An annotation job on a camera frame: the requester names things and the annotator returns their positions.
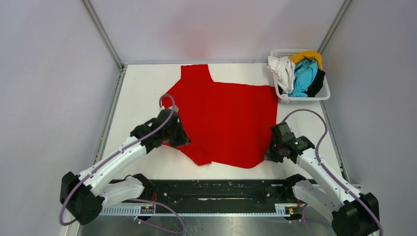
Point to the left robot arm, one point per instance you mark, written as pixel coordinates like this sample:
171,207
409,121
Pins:
84,195

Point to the teal t-shirt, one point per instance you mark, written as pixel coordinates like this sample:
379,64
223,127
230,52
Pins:
305,73

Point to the black t-shirt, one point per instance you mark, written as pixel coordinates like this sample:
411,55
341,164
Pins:
316,84

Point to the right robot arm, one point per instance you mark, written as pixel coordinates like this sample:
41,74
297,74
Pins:
350,212

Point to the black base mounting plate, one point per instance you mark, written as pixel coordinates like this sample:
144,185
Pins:
209,197

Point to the white plastic laundry basket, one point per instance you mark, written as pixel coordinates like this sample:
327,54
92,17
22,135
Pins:
323,94

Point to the red t-shirt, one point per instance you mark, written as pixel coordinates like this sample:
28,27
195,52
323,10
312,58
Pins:
227,123

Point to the white t-shirt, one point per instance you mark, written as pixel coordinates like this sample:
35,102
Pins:
283,69

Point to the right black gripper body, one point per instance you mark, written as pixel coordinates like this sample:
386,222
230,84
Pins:
274,153

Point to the yellow t-shirt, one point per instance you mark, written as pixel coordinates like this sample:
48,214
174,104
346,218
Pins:
308,55

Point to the aluminium frame rail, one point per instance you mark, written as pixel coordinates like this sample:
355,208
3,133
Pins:
154,208

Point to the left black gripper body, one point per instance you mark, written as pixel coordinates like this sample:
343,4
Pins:
175,137

